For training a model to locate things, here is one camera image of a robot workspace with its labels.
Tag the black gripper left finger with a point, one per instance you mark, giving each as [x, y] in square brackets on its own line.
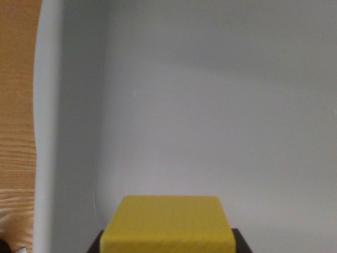
[95, 243]

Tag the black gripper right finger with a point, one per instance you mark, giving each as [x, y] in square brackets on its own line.
[241, 243]

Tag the yellow wooden cube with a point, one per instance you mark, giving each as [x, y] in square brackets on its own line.
[168, 224]

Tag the dark round object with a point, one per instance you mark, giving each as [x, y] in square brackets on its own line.
[4, 247]

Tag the white plastic tray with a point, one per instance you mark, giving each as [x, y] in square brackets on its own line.
[184, 105]

